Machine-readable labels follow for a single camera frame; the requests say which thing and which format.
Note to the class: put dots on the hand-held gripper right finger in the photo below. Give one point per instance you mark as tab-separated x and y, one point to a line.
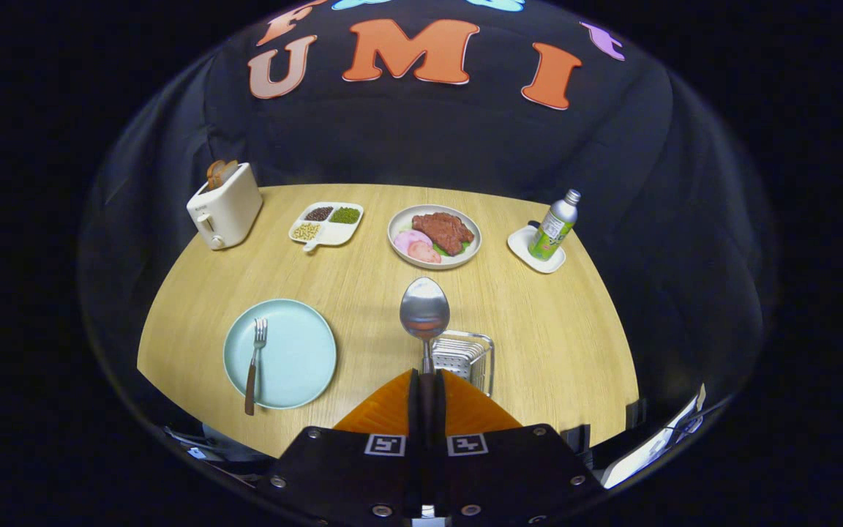
440	417

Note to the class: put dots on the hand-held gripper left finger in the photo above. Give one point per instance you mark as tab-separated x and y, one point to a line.
413	417

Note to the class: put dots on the light blue plate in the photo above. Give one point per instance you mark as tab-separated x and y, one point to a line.
297	351

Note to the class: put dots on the reddish pink ham slice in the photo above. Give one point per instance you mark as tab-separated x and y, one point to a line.
425	253

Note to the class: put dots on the green lettuce leaf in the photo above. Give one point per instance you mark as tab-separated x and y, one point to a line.
439	249

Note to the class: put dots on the pale pink ham slice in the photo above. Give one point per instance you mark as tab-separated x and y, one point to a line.
408	240

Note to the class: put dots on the brown steak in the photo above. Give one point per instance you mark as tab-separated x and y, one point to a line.
443	230

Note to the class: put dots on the white coaster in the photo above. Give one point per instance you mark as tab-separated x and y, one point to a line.
520	245

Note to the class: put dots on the white round plate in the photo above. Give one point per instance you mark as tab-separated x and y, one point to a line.
399	219

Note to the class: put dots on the white divided dish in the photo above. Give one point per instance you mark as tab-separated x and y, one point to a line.
337	234

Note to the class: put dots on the silver green drink bottle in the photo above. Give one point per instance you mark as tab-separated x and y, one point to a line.
549	234

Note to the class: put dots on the green beans pile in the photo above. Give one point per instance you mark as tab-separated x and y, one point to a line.
345	215

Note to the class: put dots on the yellow soybeans pile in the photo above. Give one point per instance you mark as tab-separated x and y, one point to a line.
306	231

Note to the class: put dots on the dark brown beans pile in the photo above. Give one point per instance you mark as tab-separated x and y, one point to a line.
319	213

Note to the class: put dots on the white toaster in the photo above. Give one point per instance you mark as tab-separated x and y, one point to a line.
231	208

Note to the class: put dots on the black backdrop cloth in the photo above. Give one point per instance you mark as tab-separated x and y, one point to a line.
429	139

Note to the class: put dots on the brown toast slice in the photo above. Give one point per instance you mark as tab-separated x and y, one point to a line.
229	171
214	174

